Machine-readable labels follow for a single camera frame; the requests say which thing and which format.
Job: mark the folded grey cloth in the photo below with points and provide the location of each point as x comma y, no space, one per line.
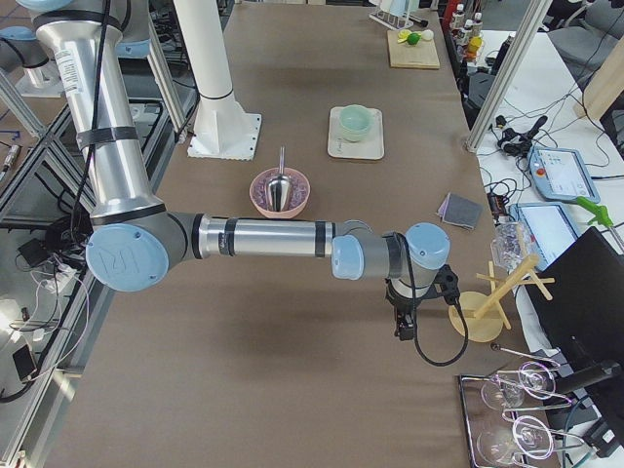
459,211

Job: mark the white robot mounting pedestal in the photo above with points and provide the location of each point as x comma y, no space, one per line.
222,128

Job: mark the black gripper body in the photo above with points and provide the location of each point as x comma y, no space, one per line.
403,308

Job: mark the green handled tool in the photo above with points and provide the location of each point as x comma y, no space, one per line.
599,213

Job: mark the teach pendant far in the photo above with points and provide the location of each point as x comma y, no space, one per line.
560,174

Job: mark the white garlic bulb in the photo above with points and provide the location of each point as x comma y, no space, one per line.
427,35

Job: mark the teach pendant near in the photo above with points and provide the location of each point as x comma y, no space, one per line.
550,226

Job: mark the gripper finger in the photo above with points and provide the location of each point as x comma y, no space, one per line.
406,331
398,329

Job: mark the green bowl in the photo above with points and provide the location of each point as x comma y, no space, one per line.
356,128
354,115
353,136

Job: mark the wooden cup tree stand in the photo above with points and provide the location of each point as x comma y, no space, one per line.
484,314

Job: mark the black tray with glasses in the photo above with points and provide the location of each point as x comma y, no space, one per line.
504,417

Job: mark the aluminium frame post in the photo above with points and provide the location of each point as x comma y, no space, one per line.
535,13

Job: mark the lemon slice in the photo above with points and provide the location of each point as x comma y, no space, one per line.
403,36

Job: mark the wooden cutting board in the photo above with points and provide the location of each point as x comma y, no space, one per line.
423,55

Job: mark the green bowl on tray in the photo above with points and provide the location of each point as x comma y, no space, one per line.
353,136

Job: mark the green lime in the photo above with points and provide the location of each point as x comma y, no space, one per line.
413,38

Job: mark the cream rabbit serving tray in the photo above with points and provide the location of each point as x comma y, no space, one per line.
371,148

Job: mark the teach pendant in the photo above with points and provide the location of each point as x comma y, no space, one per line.
560,174
550,226

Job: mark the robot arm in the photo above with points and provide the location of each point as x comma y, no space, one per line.
136,240

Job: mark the black laptop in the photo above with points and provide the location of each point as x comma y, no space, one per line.
584,317

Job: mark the metal ice scoop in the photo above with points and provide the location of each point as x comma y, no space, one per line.
279,188

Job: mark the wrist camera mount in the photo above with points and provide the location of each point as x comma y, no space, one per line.
446,285

